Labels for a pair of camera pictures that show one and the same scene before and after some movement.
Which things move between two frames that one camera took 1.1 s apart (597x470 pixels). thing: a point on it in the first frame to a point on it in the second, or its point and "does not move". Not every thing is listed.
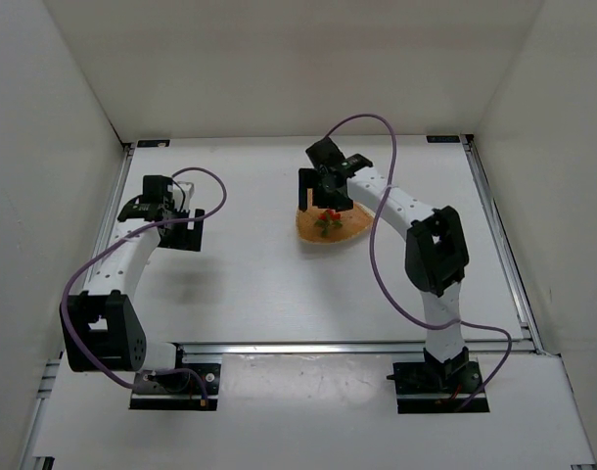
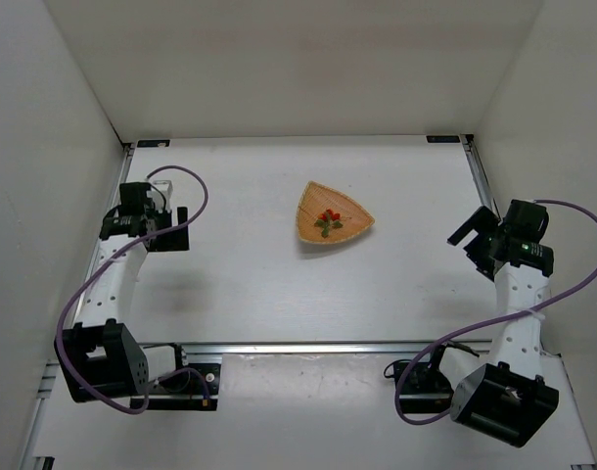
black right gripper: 325,197 to 482,243
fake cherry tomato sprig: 327,219 does not move
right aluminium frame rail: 515,285 does not move
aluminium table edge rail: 340,349 does not move
